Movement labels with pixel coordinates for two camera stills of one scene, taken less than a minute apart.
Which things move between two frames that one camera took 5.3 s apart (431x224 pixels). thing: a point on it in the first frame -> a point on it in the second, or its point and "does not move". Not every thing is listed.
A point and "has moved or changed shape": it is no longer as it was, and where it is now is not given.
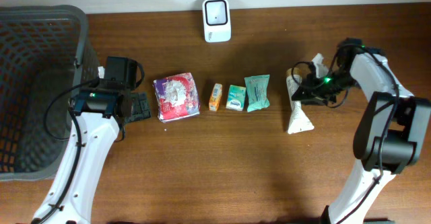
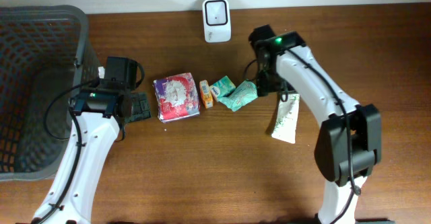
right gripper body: (312, 91) -> (269, 86)
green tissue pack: (236, 97) -> (222, 88)
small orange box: (215, 97) -> (206, 93)
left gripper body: (140, 107) does not move
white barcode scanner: (217, 20) does not move
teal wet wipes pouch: (257, 90) has moved or changed shape
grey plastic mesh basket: (44, 50) does not move
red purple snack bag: (176, 97) does not move
